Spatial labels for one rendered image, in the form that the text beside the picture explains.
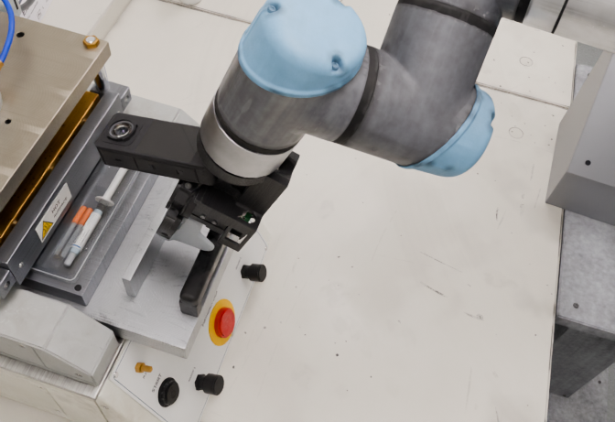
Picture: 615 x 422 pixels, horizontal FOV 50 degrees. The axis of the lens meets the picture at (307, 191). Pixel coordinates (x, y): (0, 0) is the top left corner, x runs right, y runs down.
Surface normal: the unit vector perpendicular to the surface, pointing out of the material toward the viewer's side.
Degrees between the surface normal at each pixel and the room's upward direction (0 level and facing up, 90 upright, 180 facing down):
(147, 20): 0
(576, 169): 44
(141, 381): 65
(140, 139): 9
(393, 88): 33
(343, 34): 20
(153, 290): 0
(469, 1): 50
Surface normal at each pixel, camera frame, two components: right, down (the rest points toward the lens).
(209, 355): 0.90, 0.02
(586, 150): -0.18, 0.11
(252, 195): -0.29, 0.78
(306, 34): 0.40, -0.44
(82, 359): 0.68, -0.25
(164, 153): -0.07, -0.63
